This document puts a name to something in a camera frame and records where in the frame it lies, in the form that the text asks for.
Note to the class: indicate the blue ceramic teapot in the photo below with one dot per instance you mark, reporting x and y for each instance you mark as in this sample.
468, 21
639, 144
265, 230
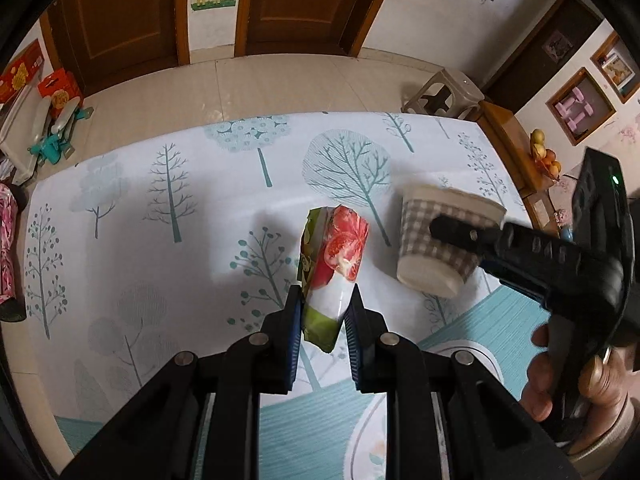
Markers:
566, 233

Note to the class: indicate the dark wooden door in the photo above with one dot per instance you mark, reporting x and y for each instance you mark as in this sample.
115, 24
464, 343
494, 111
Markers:
530, 55

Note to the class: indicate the person's right hand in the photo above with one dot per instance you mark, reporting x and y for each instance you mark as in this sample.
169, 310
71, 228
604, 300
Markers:
605, 390

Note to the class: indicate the tomato print snack packet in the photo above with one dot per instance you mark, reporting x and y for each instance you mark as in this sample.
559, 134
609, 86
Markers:
340, 250

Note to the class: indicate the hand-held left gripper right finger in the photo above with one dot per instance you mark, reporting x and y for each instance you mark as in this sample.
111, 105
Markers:
356, 340

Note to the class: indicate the pink floral cloth roll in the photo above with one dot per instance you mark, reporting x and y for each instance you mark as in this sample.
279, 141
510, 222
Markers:
9, 255

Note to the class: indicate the checked paper cup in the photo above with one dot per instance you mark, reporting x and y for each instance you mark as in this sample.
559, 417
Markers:
425, 220

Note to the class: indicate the brown wooden door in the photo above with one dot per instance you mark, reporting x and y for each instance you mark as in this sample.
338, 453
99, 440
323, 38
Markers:
120, 15
300, 5

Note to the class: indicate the wall niche with photo frame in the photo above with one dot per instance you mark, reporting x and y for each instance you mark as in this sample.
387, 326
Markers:
617, 67

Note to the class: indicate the person's right forearm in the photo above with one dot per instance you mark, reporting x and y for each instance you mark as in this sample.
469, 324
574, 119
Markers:
622, 442

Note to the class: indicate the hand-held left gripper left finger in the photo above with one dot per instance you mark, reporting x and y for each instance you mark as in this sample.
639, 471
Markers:
295, 335

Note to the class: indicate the teal and white tool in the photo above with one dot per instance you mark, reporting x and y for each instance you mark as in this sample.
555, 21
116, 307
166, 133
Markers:
55, 140

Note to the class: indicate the wooden cabinet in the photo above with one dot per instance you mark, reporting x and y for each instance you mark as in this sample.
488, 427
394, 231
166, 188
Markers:
505, 135

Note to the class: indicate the large red gift box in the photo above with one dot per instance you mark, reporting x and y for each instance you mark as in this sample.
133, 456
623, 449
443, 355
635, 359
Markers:
20, 72

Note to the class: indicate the table with tree tablecloth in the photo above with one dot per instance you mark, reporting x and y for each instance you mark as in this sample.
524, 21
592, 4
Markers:
175, 260

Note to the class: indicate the small red gift box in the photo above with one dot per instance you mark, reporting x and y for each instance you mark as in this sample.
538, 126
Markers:
60, 91

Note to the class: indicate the basket of fruit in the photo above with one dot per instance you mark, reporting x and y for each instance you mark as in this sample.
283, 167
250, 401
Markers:
544, 157

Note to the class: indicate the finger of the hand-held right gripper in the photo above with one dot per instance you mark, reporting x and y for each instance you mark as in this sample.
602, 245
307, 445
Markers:
475, 235
525, 280

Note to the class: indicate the brown plastic stool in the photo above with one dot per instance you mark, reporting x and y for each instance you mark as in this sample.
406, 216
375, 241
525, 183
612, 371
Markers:
440, 92

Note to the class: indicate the wall niche with pink dumbbells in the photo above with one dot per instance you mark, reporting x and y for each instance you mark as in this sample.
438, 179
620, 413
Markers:
580, 107

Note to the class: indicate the wooden sideboard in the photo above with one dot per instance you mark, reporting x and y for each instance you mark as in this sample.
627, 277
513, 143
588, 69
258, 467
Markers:
542, 210

